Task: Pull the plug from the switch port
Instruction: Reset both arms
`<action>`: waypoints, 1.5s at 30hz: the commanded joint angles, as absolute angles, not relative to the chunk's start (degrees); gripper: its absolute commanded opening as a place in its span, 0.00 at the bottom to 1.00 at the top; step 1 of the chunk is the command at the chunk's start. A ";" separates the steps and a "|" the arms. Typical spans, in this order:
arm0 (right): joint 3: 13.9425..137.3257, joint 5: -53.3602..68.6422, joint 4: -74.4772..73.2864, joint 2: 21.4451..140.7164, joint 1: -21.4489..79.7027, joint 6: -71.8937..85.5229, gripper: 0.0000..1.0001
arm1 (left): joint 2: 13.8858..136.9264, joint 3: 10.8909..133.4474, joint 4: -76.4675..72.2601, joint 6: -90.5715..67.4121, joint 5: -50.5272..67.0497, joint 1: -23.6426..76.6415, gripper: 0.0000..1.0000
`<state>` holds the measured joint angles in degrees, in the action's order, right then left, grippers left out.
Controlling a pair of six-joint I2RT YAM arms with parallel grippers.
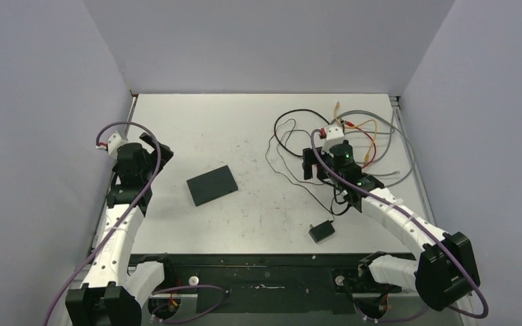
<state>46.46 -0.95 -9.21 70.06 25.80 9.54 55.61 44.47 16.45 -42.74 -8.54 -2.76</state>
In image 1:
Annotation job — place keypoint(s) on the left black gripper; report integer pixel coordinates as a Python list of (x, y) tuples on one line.
[(164, 155)]

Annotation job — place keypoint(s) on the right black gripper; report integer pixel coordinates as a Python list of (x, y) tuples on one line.
[(311, 157)]

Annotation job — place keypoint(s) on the black network switch box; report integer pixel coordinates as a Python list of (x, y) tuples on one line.
[(212, 185)]

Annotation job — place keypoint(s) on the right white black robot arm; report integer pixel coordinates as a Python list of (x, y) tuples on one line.
[(409, 234)]

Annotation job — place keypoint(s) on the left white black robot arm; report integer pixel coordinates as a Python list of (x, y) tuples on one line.
[(117, 234)]

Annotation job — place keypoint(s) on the black power adapter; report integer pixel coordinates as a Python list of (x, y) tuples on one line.
[(321, 231)]

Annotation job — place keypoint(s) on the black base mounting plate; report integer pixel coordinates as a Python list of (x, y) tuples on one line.
[(272, 284)]

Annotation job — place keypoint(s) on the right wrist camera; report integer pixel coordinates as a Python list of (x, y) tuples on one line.
[(334, 135)]

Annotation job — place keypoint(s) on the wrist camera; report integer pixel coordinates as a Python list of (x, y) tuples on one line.
[(114, 142), (334, 135)]

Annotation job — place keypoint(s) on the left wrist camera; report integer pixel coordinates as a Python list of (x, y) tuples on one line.
[(114, 142)]

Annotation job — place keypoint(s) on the aluminium front rail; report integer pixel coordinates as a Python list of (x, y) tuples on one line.
[(112, 295)]

